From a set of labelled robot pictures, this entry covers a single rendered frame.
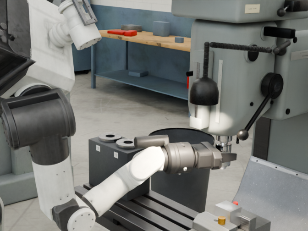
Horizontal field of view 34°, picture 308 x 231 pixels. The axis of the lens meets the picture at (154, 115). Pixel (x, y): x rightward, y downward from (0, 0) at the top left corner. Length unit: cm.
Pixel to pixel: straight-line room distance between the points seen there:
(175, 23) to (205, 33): 611
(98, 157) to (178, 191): 163
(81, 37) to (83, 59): 768
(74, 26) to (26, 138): 29
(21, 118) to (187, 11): 52
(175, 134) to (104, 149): 195
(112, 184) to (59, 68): 34
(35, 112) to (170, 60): 651
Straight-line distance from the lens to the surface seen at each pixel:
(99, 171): 193
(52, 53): 124
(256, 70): 137
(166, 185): 348
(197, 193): 354
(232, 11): 125
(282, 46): 123
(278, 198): 182
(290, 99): 150
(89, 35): 120
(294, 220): 178
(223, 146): 146
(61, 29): 124
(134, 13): 813
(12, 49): 116
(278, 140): 183
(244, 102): 136
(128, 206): 182
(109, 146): 186
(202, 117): 135
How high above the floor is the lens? 174
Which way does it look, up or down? 16 degrees down
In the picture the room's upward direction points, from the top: 2 degrees clockwise
